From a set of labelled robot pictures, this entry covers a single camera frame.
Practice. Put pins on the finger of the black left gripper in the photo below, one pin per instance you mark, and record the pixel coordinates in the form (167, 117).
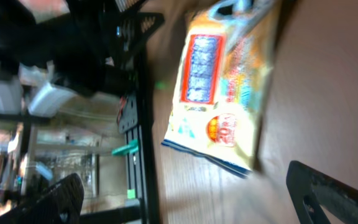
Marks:
(134, 32)

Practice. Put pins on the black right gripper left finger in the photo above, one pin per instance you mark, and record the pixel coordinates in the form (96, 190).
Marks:
(60, 203)

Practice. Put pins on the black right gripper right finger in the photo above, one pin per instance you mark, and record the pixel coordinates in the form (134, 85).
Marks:
(311, 190)

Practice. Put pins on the red white snack package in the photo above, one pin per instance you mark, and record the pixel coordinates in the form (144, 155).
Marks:
(222, 81)

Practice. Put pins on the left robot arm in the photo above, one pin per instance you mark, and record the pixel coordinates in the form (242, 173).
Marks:
(94, 48)

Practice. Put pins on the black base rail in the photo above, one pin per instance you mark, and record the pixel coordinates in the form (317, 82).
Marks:
(141, 205)

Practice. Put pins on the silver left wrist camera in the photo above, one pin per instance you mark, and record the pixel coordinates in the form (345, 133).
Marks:
(48, 100)

